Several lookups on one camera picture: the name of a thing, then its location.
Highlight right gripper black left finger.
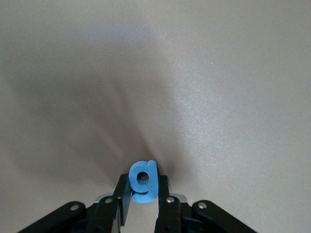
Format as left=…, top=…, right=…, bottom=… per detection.
left=86, top=173, right=134, bottom=233

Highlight brown table cover sheet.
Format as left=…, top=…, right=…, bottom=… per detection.
left=0, top=0, right=311, bottom=233

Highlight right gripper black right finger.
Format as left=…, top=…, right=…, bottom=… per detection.
left=155, top=174, right=192, bottom=233

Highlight blue foam lowercase g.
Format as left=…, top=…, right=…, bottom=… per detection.
left=128, top=159, right=160, bottom=204

